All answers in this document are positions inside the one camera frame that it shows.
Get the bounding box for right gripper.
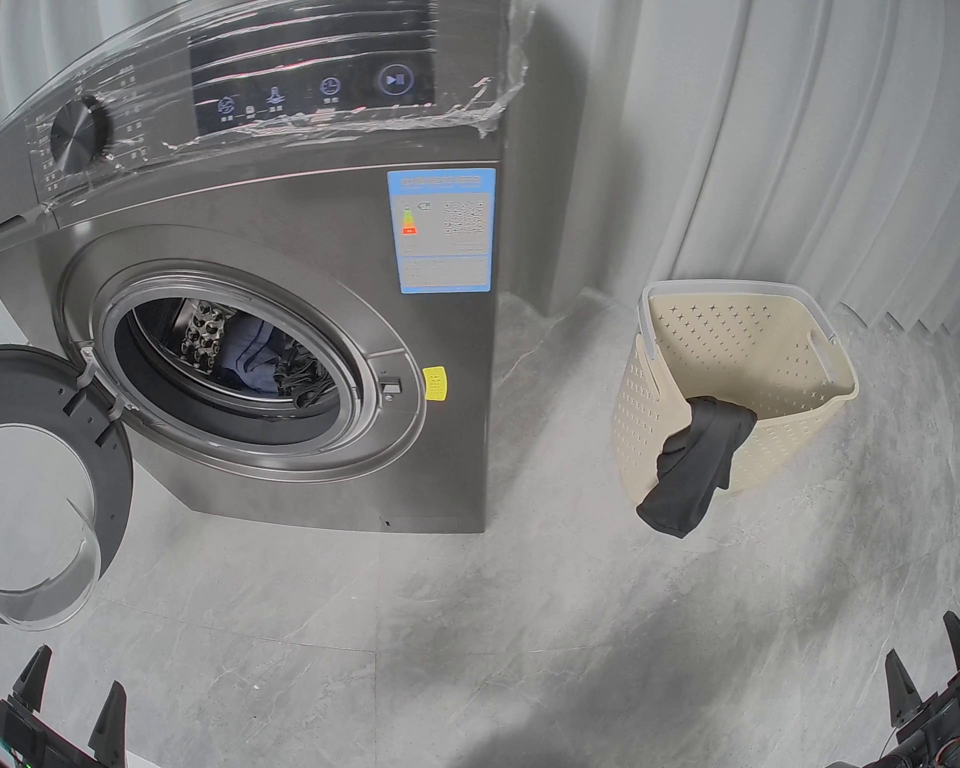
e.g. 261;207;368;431
862;611;960;768

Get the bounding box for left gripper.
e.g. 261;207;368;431
0;644;129;768

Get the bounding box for washing machine door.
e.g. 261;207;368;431
0;344;135;628

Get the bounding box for cream laundry basket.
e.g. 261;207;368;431
612;279;859;508

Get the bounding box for heap of dark clothes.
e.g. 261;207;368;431
215;312;336;411

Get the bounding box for grey washing machine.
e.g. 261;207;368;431
0;0;587;535

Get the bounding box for black garment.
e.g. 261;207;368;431
636;396;759;540

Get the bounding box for white curtain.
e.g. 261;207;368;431
524;0;960;339

